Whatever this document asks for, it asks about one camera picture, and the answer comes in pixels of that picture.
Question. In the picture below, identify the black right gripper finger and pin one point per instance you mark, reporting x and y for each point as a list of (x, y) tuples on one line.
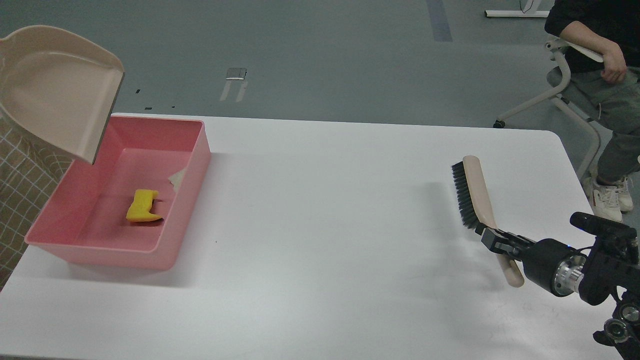
[(497, 231), (510, 246)]

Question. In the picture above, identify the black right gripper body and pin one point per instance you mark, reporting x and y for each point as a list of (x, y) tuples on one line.
[(554, 266)]

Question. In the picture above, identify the beige hand brush black bristles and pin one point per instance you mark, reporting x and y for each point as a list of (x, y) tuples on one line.
[(476, 210)]

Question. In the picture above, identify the triangular bread slice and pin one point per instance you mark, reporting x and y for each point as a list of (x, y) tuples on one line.
[(176, 179)]

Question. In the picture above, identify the yellow sponge piece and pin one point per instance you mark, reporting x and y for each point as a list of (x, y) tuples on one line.
[(140, 209)]

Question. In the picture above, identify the beige plastic dustpan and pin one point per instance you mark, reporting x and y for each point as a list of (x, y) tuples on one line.
[(59, 88)]

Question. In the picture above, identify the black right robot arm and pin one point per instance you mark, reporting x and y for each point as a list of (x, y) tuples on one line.
[(610, 269)]

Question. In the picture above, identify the pink plastic bin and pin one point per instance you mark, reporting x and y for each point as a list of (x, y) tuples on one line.
[(84, 220)]

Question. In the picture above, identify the seated person dark clothes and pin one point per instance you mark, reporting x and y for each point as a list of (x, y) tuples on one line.
[(611, 29)]

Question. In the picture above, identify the white office chair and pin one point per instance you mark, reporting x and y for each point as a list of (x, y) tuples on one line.
[(567, 98)]

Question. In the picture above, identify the white floor stand base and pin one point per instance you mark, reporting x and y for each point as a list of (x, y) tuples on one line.
[(516, 14)]

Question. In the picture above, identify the brown checkered cloth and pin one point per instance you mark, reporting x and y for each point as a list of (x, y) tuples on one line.
[(28, 177)]

